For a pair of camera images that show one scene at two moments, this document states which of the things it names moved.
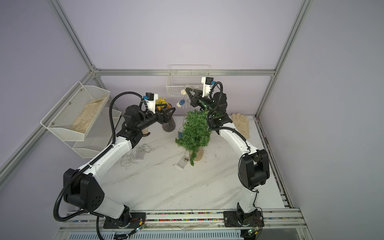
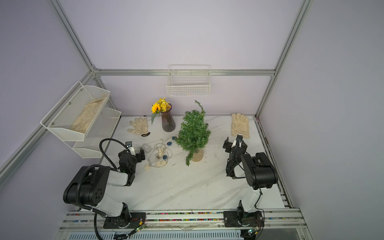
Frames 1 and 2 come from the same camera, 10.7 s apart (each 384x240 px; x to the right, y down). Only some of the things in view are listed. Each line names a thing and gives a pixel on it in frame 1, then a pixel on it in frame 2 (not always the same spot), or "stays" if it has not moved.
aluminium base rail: x=208 y=220 stays
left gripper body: x=159 y=119 → x=138 y=158
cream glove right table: x=241 y=123 stays
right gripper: x=197 y=100 → x=228 y=145
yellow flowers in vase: x=170 y=124 stays
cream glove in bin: x=87 y=115 stays
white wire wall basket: x=182 y=76 stays
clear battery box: x=182 y=162 → x=161 y=157
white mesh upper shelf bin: x=71 y=118 stays
